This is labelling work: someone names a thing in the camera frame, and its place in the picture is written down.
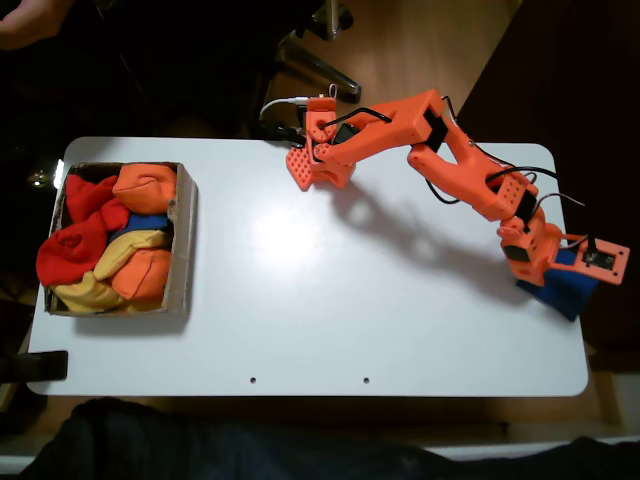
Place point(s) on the large blue bean bag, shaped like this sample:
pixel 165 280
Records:
pixel 565 295

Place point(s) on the cardboard box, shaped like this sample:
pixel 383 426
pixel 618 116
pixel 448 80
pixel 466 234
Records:
pixel 182 250

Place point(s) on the orange bean bag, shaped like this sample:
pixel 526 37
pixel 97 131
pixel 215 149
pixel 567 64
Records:
pixel 142 275
pixel 145 187

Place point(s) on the small blue bean bag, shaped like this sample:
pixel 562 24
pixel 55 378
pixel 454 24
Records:
pixel 145 222

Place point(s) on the red bean bag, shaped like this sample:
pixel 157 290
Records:
pixel 70 255
pixel 90 200

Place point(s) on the person's hand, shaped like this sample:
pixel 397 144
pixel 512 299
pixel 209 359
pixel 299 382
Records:
pixel 30 25

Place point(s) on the black table clamp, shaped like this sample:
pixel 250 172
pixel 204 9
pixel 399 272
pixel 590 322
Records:
pixel 287 134

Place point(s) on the metal chair base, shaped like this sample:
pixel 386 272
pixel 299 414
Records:
pixel 320 67

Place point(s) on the person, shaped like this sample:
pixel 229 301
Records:
pixel 200 445

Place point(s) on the black rectangular block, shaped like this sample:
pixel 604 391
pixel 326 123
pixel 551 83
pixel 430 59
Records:
pixel 45 365

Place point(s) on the orange gripper camera mount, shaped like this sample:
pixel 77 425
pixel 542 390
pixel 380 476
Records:
pixel 570 265

